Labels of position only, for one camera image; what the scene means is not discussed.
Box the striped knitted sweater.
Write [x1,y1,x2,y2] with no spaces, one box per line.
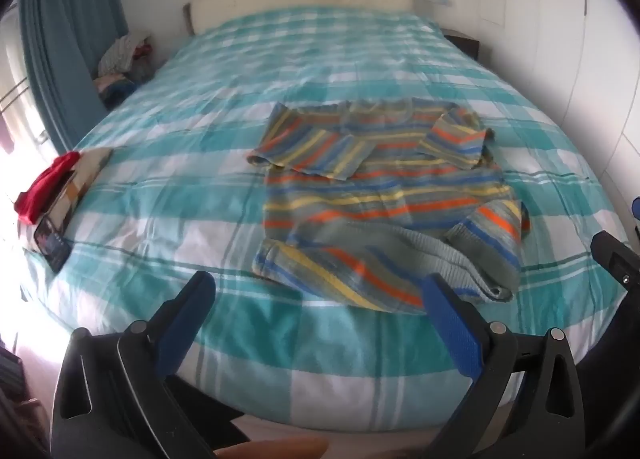
[246,98,531,314]

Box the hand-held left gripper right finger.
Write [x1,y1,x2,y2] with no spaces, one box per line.
[422,273,586,459]

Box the white wardrobe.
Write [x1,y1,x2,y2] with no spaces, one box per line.
[475,0,640,220]

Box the printed magazine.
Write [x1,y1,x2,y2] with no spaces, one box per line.
[33,148,114,274]

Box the red cloth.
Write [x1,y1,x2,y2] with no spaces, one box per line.
[14,151,82,226]

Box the pile of clothes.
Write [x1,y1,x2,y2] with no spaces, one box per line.
[93,33,154,98]

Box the dark bedside table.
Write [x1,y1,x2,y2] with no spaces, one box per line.
[441,28,481,60]

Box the teal checked blanket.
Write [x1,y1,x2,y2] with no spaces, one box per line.
[22,5,632,426]

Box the person's left hand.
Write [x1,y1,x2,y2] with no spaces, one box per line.
[214,435,331,459]

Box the blue curtain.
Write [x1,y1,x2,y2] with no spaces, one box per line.
[19,0,130,154]

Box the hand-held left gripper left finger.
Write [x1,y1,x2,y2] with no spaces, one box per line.
[50,271,251,459]

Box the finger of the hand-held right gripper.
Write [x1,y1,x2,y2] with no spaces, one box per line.
[590,231,640,291]

